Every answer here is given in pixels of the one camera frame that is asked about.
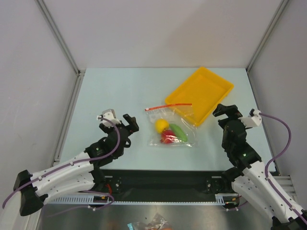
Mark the plastic bag of snacks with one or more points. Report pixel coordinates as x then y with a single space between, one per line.
157 223

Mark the aluminium front rail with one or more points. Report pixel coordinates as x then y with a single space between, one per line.
286 183

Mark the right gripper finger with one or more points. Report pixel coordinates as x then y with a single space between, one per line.
222 123
230 110

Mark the clear zip top bag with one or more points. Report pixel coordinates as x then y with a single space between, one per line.
181 114

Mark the aluminium frame post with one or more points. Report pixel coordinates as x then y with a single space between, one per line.
58 36
268 33

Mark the left aluminium frame post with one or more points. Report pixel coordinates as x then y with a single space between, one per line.
58 36

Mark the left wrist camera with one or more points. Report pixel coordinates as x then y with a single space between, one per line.
108 117

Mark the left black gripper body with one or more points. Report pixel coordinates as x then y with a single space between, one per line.
128 130

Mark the red toy tomato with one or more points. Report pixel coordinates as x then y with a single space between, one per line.
168 137

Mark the yellow plastic tray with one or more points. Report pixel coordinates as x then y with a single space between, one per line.
204 90

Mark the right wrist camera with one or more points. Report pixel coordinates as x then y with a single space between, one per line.
252 120

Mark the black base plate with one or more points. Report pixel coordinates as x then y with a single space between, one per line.
168 185

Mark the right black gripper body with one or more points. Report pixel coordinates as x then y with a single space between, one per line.
229 119

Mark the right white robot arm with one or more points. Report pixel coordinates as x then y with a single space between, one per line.
250 176

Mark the white slotted cable duct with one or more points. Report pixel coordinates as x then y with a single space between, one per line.
95 199

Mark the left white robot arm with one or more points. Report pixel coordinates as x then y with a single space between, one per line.
83 172

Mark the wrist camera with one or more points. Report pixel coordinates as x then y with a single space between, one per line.
252 120
108 117

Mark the yellow toy orange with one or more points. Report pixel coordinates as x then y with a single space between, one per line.
161 125

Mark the right aluminium frame post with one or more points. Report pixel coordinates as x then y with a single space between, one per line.
268 33

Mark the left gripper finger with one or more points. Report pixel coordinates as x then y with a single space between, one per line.
132 125
105 128

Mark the green toy cucumber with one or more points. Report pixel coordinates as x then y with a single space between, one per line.
178 131

